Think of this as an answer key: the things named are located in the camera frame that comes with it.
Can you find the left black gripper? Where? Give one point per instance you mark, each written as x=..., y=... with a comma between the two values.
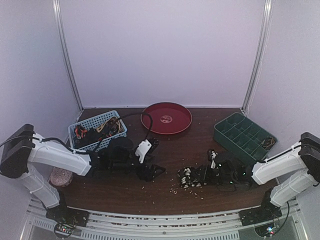
x=149, y=176

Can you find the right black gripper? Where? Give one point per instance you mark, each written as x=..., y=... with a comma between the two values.
x=203, y=177

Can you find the black white floral tie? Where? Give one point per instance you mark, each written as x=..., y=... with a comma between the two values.
x=189, y=177

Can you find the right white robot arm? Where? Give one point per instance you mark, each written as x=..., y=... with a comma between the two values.
x=302, y=160

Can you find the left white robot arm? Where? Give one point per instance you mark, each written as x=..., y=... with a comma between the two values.
x=25, y=148

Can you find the pile of ties in basket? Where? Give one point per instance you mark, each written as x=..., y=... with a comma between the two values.
x=86, y=136

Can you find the light blue plastic basket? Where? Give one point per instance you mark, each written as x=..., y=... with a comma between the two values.
x=95, y=122

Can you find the dark green divided organizer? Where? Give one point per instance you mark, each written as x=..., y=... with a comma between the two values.
x=242, y=137

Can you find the rubber bands in organizer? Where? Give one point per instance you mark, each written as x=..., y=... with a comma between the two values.
x=268, y=142

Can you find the small patterned pink bowl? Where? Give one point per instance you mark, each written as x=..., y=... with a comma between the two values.
x=60, y=177

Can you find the round red tray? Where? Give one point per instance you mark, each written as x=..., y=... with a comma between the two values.
x=169, y=118

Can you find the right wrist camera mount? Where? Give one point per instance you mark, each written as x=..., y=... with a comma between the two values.
x=211, y=155

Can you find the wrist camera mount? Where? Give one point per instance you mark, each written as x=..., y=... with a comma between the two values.
x=211, y=155
x=146, y=147

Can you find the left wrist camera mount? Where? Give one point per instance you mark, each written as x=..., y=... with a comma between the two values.
x=146, y=147

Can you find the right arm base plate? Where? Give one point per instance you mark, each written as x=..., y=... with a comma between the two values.
x=266, y=219

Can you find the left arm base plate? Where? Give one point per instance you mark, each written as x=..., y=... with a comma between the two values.
x=66, y=218

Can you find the left aluminium corner post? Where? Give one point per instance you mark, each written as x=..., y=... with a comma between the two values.
x=66, y=57

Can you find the aluminium corner post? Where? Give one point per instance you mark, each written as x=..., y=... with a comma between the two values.
x=257, y=64
x=66, y=57

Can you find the right aluminium corner post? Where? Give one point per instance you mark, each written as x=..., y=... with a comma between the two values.
x=257, y=64

